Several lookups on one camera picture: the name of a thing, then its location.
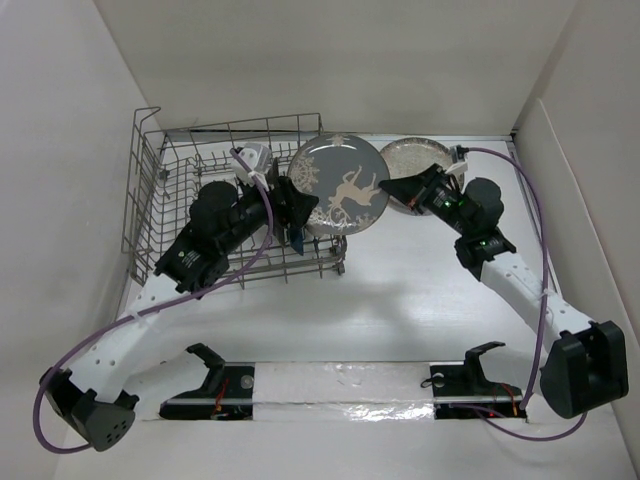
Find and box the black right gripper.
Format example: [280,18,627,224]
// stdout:
[378,163,472,237]

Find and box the blue shell shaped dish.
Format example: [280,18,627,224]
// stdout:
[287,227,305,256]

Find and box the speckled beige round plate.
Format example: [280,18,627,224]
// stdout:
[378,137,459,216]

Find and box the silver metal plate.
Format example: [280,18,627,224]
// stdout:
[265,158,280,189]

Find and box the grey tree pattern plate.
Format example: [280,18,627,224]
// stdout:
[287,133,390,237]

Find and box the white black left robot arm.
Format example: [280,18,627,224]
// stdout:
[32,176,319,455]

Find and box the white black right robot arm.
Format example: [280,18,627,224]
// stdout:
[379,164,629,419]

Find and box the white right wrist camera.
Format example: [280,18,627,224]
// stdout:
[446,145,470,176]

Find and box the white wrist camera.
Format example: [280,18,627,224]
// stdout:
[446,145,470,176]
[231,142,273,187]

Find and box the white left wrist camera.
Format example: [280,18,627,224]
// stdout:
[231,142,273,187]

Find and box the grey wire dish rack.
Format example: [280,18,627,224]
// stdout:
[121,106,347,289]

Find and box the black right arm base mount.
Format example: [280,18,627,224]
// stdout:
[420,341,527,420]

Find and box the silver metal rail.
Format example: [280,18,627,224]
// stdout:
[162,391,511,409]

